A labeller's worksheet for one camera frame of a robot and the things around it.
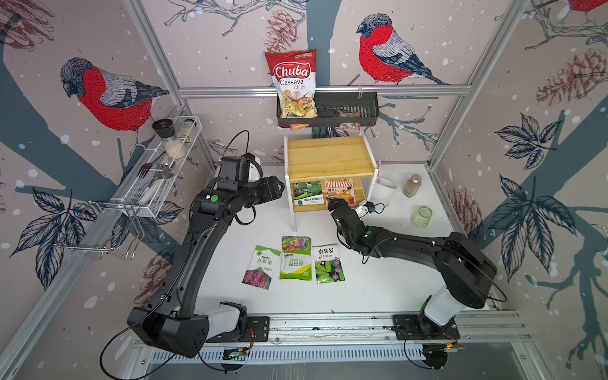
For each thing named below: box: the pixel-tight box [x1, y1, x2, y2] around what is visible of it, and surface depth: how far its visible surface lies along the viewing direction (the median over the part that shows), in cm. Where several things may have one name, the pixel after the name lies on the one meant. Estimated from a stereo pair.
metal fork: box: [136, 149, 167, 179], surface depth 71 cm
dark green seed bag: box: [293, 180, 325, 206], surface depth 92 cm
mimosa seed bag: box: [311, 243, 346, 285], surface depth 89 cm
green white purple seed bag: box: [241, 244, 282, 290], surface depth 88 cm
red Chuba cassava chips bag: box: [263, 49, 319, 118], surface depth 85 cm
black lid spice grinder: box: [152, 118, 187, 160], surface depth 77 cm
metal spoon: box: [144, 167, 175, 191], surface depth 72 cm
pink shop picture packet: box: [324, 178, 357, 208], surface depth 92 cm
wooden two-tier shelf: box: [284, 131, 380, 232], surface depth 80 cm
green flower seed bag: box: [279, 235, 312, 282], surface depth 90 cm
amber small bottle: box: [402, 173, 422, 198], surface depth 105 cm
